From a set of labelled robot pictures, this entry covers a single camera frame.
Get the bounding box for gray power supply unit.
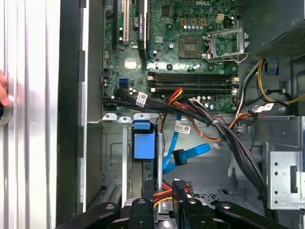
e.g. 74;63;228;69
239;0;305;57

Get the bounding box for metal locking lever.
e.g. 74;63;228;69
206;52;249;64

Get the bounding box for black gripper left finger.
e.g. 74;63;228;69
56;198;155;229

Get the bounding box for silver chipset heatsink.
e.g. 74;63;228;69
124;58;137;70

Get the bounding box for person's hand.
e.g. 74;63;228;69
0;69;11;107

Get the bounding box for hard disk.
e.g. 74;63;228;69
132;120;165;203

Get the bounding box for black RAM slot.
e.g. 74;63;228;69
147;72;239;78
147;77;239;83
150;87;239;94
150;83;239;89

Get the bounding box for black PC case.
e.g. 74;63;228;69
56;0;305;229

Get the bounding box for white expansion slot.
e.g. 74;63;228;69
122;0;131;46

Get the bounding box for orange red wire bundle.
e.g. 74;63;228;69
165;87;242;142

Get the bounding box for metal socket cover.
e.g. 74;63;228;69
206;27;250;63

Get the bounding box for silver disk bay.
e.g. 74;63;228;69
101;113;167;215

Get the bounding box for blue motherboard data ports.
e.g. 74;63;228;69
118;77;130;89

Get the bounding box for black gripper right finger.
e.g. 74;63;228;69
183;198;290;229

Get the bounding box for silver drive cage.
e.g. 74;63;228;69
238;115;305;211

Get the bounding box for blue cable clip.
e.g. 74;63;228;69
266;57;280;75

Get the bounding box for yellow power wires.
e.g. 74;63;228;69
256;58;305;105

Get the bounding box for CPU socket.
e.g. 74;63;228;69
178;35;204;59

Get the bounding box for green motherboard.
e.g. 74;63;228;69
102;0;240;114

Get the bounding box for black connector disk power wire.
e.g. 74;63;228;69
152;180;193;229

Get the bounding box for black cable bundle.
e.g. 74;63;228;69
102;87;271;209

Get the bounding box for blue disk data wire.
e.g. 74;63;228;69
163;114;212;177

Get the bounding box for black graphics card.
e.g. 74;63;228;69
136;0;149;60

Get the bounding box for black expansion slot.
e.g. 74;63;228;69
112;0;119;48

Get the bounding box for gray white wire bundle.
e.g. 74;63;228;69
237;63;260;115

